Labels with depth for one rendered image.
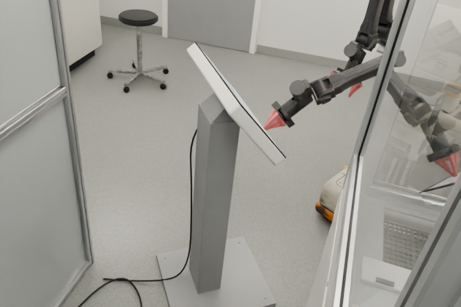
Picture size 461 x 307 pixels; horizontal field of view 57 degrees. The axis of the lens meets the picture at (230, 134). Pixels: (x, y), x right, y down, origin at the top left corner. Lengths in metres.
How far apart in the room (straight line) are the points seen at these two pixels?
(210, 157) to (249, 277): 0.88
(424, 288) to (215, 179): 1.37
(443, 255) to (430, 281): 0.03
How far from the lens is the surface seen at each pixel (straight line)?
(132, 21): 3.74
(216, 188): 1.71
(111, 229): 2.55
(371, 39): 1.94
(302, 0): 4.67
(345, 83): 1.53
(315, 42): 4.79
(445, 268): 0.34
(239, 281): 2.26
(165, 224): 2.55
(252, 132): 1.36
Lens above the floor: 1.82
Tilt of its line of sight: 33 degrees down
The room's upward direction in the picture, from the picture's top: 6 degrees clockwise
